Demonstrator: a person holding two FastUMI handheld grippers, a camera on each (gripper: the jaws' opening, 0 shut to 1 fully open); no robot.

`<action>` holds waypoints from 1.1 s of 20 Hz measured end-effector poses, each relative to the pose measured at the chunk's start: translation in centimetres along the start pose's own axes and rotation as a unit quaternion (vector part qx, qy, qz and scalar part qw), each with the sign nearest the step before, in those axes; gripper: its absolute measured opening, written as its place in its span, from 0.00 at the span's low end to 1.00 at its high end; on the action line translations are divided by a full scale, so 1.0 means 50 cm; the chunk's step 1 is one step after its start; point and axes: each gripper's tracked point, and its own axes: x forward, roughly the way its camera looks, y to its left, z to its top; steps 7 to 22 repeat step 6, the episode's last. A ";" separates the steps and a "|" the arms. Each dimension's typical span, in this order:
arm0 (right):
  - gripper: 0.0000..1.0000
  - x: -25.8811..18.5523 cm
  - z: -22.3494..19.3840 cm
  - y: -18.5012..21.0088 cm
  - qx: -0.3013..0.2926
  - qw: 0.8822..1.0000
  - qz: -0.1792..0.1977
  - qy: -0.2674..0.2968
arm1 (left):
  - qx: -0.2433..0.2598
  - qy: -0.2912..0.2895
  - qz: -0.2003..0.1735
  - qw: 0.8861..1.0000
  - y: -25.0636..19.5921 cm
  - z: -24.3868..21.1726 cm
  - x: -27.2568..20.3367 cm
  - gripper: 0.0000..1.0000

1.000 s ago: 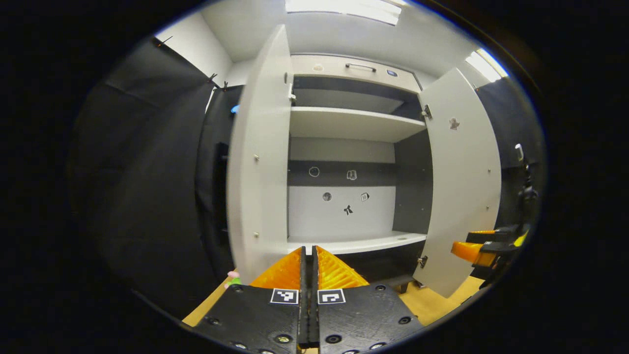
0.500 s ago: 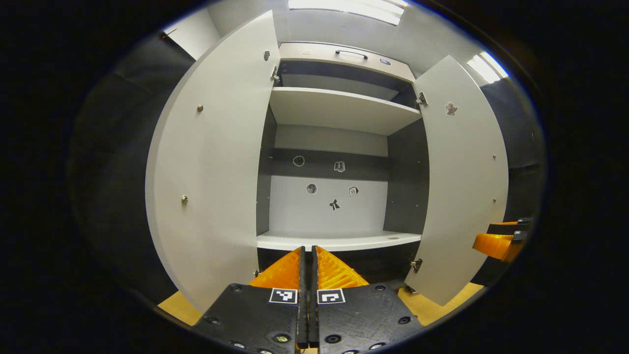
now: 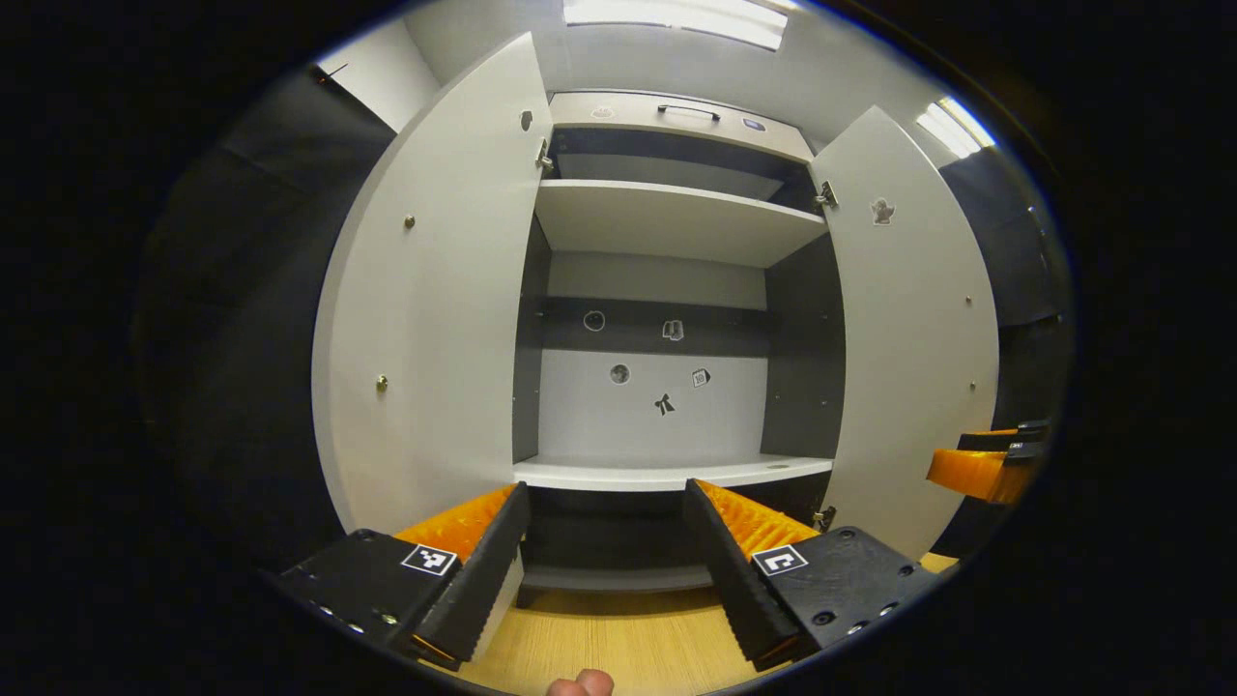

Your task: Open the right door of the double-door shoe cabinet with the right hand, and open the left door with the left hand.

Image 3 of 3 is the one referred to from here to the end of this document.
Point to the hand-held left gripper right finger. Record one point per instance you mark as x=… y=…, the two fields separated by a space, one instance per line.
x=739 y=590

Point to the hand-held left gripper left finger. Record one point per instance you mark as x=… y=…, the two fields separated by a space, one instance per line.
x=478 y=590

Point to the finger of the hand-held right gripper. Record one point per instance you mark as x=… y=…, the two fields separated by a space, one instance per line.
x=986 y=442
x=976 y=474

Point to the beige cabinet door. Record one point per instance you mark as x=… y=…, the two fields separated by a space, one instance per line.
x=435 y=290
x=908 y=367

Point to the beige double-door shoe cabinet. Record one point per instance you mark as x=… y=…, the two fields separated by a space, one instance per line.
x=657 y=425

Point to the white cabinet shelf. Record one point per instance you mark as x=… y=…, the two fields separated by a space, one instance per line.
x=676 y=222
x=667 y=474

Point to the black backdrop cloth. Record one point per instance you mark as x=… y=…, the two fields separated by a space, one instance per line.
x=1024 y=271
x=242 y=338

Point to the small ceiling light panel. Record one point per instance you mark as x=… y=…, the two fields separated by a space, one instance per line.
x=955 y=126

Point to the long ceiling light panel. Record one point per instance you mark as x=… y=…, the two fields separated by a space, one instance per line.
x=676 y=21

